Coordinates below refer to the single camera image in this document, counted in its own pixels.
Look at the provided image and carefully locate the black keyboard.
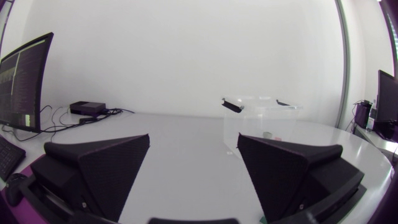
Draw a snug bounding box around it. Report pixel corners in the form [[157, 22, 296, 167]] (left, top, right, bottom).
[[0, 135, 27, 182]]

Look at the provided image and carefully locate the black computer mouse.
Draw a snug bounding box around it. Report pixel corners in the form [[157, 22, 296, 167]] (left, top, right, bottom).
[[4, 172, 29, 207]]

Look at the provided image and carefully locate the black cable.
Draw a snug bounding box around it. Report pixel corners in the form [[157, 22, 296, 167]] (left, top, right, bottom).
[[1, 105, 136, 142]]

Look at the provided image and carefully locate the clear plastic container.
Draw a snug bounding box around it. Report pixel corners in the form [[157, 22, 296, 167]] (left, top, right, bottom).
[[221, 95, 303, 159]]

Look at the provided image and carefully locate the black power brick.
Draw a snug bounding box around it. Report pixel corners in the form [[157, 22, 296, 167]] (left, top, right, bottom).
[[69, 100, 107, 116]]

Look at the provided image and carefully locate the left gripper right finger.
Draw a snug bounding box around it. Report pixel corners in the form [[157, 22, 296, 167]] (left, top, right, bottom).
[[236, 133, 365, 223]]

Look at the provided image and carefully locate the dark mat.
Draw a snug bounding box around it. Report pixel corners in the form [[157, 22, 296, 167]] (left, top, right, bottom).
[[0, 154, 50, 224]]

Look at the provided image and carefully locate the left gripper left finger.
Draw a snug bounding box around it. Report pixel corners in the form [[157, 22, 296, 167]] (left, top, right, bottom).
[[30, 134, 150, 223]]

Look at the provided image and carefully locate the dark screen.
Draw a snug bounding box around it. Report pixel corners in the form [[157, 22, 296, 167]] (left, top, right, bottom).
[[0, 32, 55, 134], [373, 69, 398, 141]]

